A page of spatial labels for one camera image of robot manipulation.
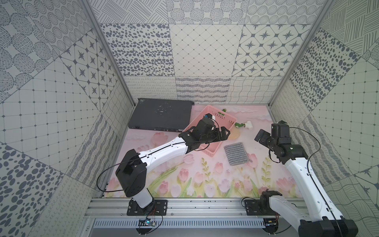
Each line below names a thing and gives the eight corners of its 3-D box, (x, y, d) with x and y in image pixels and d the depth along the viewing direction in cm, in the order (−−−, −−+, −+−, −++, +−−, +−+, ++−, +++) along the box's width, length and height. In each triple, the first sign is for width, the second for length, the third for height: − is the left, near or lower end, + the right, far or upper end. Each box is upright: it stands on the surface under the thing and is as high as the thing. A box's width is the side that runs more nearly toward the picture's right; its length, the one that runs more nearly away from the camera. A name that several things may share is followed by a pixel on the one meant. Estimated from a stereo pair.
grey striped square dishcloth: (230, 166, 89) (230, 164, 88) (223, 146, 98) (223, 144, 96) (249, 162, 91) (250, 161, 89) (241, 143, 100) (241, 141, 98)
